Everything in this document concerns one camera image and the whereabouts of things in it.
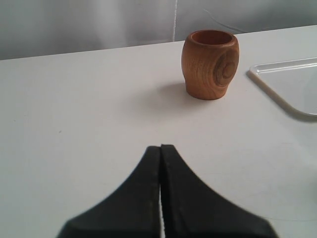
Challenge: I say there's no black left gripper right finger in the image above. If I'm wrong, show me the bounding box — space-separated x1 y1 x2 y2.
160 145 278 238

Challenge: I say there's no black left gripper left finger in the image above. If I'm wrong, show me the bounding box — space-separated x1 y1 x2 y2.
58 146 160 238

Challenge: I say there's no wooden cup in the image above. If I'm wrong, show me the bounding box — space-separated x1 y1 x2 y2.
181 30 239 100

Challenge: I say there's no white rectangular plastic tray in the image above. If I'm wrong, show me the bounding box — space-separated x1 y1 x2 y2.
248 58 317 118

